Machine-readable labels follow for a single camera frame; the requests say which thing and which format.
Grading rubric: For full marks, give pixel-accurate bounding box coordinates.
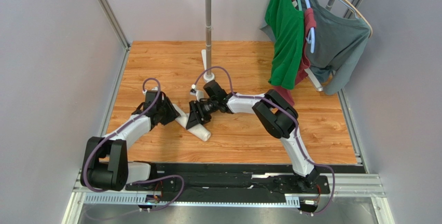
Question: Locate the white cloth napkin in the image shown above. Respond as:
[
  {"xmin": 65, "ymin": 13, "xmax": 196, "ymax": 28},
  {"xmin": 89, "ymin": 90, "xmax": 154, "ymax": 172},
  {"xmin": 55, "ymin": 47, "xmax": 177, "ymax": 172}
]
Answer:
[{"xmin": 173, "ymin": 104, "xmax": 211, "ymax": 142}]

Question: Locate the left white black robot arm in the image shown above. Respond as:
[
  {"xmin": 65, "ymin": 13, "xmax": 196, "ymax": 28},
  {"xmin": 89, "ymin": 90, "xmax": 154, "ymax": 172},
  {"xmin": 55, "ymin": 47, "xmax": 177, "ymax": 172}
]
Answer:
[{"xmin": 80, "ymin": 90, "xmax": 180, "ymax": 192}]

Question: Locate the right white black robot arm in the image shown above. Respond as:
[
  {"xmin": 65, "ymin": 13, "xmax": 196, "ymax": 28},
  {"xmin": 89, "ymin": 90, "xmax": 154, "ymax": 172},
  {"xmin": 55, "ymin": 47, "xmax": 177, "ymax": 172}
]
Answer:
[{"xmin": 185, "ymin": 80, "xmax": 320, "ymax": 187}]

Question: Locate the white clothes rack stand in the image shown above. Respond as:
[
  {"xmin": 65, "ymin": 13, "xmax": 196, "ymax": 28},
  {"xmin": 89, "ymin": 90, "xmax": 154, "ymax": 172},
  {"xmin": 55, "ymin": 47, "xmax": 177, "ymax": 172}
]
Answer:
[{"xmin": 201, "ymin": 0, "xmax": 215, "ymax": 82}]

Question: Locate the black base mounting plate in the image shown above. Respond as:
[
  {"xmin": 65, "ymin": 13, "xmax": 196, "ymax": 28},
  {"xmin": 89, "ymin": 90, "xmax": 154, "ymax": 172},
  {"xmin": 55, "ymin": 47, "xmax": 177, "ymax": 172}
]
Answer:
[{"xmin": 125, "ymin": 163, "xmax": 332, "ymax": 203}]

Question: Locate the maroon shirt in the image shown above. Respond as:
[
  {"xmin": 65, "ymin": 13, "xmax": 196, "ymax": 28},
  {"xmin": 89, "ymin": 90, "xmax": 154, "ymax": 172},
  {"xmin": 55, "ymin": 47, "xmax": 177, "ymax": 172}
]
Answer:
[{"xmin": 273, "ymin": 7, "xmax": 317, "ymax": 106}]

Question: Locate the green shirt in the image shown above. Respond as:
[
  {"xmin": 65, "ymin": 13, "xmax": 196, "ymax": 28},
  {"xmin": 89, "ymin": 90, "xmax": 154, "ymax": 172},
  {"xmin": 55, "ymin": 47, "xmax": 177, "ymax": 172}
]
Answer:
[{"xmin": 264, "ymin": 0, "xmax": 304, "ymax": 90}]

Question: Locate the light blue clothes hanger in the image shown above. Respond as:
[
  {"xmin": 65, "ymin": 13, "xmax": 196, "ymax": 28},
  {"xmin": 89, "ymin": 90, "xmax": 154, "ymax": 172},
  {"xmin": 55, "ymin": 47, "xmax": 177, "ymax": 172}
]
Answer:
[{"xmin": 296, "ymin": 0, "xmax": 316, "ymax": 55}]

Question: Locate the grey-blue shirt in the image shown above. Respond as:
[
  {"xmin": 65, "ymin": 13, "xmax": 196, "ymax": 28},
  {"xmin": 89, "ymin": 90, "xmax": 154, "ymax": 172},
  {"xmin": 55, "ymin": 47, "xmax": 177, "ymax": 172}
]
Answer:
[{"xmin": 261, "ymin": 0, "xmax": 370, "ymax": 95}]

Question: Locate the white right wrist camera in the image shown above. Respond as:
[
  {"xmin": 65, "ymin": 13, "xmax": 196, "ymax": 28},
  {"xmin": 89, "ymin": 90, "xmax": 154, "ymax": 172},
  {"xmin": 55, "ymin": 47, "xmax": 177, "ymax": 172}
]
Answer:
[{"xmin": 190, "ymin": 84, "xmax": 204, "ymax": 101}]

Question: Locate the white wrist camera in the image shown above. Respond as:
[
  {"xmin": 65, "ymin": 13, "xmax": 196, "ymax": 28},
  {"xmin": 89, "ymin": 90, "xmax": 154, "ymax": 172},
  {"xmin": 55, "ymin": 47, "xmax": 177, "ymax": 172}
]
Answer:
[
  {"xmin": 190, "ymin": 84, "xmax": 204, "ymax": 101},
  {"xmin": 142, "ymin": 87, "xmax": 158, "ymax": 95}
]

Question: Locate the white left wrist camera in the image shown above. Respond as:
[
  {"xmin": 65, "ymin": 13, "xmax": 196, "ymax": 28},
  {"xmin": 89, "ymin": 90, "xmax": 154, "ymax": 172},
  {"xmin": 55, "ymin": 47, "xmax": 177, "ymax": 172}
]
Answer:
[{"xmin": 142, "ymin": 87, "xmax": 158, "ymax": 95}]

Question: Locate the aluminium frame post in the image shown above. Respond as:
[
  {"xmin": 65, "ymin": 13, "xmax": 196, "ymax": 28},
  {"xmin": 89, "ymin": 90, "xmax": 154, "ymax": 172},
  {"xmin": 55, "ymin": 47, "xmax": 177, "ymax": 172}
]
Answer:
[{"xmin": 98, "ymin": 0, "xmax": 131, "ymax": 51}]

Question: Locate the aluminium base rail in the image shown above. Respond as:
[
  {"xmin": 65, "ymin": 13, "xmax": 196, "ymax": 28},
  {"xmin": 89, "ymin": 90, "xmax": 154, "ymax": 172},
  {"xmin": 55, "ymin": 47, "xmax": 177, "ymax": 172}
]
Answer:
[{"xmin": 63, "ymin": 172, "xmax": 394, "ymax": 223}]

